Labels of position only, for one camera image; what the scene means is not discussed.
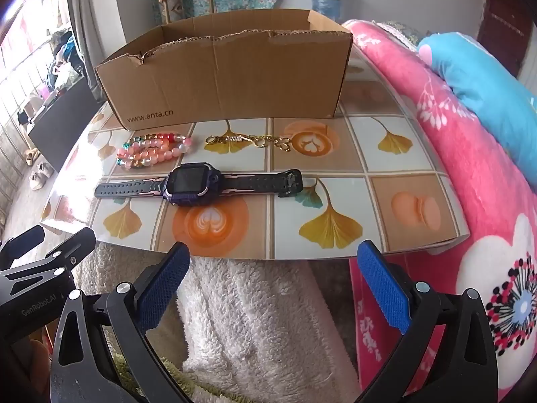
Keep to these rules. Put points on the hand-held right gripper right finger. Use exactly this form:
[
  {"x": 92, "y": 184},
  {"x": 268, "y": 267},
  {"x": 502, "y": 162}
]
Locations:
[{"x": 382, "y": 287}]

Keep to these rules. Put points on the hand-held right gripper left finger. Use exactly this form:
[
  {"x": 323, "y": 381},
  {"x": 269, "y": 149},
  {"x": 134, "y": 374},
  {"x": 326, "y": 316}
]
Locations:
[{"x": 168, "y": 285}]

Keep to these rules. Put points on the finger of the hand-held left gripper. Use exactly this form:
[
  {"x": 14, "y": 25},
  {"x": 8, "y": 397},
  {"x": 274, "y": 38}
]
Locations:
[
  {"x": 75, "y": 245},
  {"x": 26, "y": 239}
]

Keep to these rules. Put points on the black purple smartwatch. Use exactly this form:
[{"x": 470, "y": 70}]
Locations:
[{"x": 191, "y": 180}]

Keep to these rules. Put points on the brown cardboard box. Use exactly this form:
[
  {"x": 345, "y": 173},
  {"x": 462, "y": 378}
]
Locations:
[{"x": 218, "y": 79}]

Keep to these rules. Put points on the white fluffy blanket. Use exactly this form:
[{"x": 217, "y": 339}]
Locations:
[{"x": 251, "y": 323}]

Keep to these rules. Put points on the green shaggy cloth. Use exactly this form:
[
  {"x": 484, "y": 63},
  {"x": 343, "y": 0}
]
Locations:
[{"x": 168, "y": 378}]

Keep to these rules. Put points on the metal window railing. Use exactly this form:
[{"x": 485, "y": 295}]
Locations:
[{"x": 16, "y": 134}]

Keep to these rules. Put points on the dark cabinet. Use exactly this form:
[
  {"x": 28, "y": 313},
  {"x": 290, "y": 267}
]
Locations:
[{"x": 58, "y": 134}]

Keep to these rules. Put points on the pink floral blanket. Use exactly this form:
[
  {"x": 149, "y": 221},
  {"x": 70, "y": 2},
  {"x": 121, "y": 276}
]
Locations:
[{"x": 453, "y": 155}]

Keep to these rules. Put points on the pile of clothes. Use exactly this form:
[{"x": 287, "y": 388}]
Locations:
[{"x": 63, "y": 63}]

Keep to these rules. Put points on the grey curtain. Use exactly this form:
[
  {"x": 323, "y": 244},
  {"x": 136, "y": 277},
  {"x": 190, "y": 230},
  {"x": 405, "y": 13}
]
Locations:
[{"x": 82, "y": 29}]

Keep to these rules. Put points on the blue pillow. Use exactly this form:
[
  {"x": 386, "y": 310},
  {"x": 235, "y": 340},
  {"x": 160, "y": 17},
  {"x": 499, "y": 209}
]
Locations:
[{"x": 474, "y": 84}]

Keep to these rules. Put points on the grey patterned pillow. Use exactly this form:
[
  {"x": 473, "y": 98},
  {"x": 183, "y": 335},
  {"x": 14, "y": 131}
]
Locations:
[{"x": 400, "y": 31}]

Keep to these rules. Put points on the dark red door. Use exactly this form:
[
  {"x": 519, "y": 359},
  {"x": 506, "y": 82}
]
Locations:
[{"x": 503, "y": 25}]

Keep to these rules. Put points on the blue water jug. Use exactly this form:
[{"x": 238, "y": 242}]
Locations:
[{"x": 328, "y": 0}]

